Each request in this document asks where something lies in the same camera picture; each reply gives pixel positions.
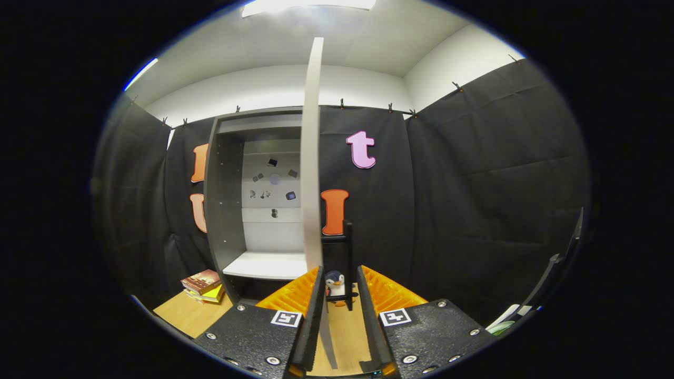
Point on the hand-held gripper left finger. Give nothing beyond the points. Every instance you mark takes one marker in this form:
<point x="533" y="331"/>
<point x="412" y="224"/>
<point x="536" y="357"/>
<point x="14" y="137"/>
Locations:
<point x="311" y="331"/>

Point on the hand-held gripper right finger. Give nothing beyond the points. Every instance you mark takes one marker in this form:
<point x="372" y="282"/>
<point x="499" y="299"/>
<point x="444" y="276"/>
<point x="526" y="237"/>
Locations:
<point x="371" y="326"/>

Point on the dark grey shoe cabinet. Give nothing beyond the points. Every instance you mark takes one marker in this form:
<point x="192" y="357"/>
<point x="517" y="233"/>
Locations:
<point x="226" y="210"/>

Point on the beige shoe cabinet door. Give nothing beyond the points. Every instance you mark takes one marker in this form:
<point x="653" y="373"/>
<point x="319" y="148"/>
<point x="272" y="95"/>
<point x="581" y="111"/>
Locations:
<point x="311" y="158"/>

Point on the penguin plush toy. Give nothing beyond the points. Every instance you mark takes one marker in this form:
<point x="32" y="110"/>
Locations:
<point x="335" y="284"/>

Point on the black metal rack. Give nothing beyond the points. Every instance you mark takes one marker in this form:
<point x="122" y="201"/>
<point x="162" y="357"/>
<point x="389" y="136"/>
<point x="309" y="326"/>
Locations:
<point x="348" y="247"/>

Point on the yellow book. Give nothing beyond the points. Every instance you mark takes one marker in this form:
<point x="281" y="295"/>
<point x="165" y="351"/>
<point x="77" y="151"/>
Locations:
<point x="215" y="295"/>

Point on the brown cover book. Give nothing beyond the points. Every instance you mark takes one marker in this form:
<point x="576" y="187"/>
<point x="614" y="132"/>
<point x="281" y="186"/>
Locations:
<point x="202" y="280"/>

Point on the white sheet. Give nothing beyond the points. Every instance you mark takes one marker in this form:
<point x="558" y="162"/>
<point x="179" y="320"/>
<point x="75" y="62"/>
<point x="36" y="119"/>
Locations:
<point x="505" y="317"/>

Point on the black backdrop cloth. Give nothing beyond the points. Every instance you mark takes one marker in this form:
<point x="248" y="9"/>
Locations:
<point x="474" y="184"/>

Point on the narrow ceiling light strip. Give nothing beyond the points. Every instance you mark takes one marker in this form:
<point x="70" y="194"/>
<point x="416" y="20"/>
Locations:
<point x="141" y="73"/>

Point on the rectangular ceiling light panel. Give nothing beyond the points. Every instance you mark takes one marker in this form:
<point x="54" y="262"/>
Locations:
<point x="305" y="5"/>

